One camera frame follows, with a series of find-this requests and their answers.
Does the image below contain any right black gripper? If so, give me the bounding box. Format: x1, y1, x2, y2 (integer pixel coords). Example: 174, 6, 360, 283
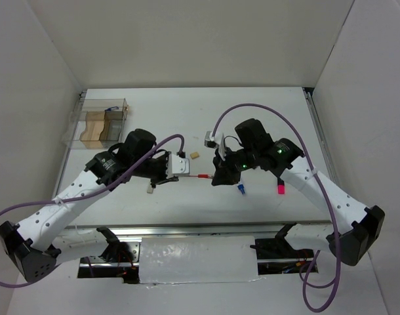
210, 145, 258, 186

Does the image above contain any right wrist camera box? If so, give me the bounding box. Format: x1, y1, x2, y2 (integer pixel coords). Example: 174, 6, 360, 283
204, 131, 226, 161

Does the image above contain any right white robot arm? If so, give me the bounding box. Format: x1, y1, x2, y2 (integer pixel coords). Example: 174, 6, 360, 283
205, 119, 385, 266

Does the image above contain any red gel pen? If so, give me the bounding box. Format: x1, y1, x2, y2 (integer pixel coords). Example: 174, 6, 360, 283
180, 174, 214, 180

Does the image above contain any beige rectangular eraser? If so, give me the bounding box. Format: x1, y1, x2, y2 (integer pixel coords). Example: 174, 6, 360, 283
146, 184, 155, 194

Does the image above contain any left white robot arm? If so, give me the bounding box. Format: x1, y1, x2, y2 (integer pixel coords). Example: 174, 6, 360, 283
0, 129, 190, 285

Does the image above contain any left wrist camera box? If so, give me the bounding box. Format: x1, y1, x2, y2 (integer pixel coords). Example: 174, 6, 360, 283
167, 154, 190, 178

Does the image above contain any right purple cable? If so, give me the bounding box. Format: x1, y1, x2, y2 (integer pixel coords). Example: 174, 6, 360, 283
212, 103, 342, 312

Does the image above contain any white tape sheet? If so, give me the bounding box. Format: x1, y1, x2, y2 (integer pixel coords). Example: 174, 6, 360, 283
139, 236, 258, 284

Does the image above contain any clear plastic organizer box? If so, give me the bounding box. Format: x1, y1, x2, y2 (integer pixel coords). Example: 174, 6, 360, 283
62, 98, 129, 150

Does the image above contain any pink highlighter black cap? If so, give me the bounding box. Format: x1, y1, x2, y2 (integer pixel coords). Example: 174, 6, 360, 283
277, 178, 285, 195

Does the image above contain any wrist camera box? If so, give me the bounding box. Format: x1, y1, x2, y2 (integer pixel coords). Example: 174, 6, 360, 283
204, 131, 226, 161
167, 154, 190, 178

